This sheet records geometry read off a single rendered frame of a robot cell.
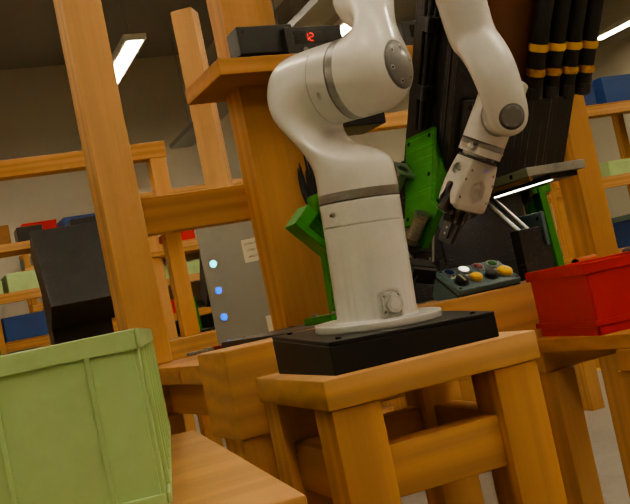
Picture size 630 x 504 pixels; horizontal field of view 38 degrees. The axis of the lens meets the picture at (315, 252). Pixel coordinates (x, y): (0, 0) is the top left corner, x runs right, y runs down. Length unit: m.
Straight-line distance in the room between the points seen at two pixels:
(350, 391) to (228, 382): 0.38
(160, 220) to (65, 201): 9.80
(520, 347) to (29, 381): 0.70
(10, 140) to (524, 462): 11.10
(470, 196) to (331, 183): 0.50
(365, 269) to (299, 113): 0.25
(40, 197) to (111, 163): 9.86
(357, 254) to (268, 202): 0.96
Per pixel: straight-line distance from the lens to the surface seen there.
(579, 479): 1.70
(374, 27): 1.32
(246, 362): 1.51
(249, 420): 1.51
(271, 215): 2.22
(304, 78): 1.34
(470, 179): 1.73
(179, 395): 2.08
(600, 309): 1.55
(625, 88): 7.92
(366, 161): 1.30
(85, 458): 0.82
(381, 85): 1.28
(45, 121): 12.21
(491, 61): 1.67
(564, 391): 1.68
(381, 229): 1.29
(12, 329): 8.67
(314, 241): 1.88
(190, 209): 2.25
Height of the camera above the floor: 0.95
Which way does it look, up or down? 3 degrees up
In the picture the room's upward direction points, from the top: 12 degrees counter-clockwise
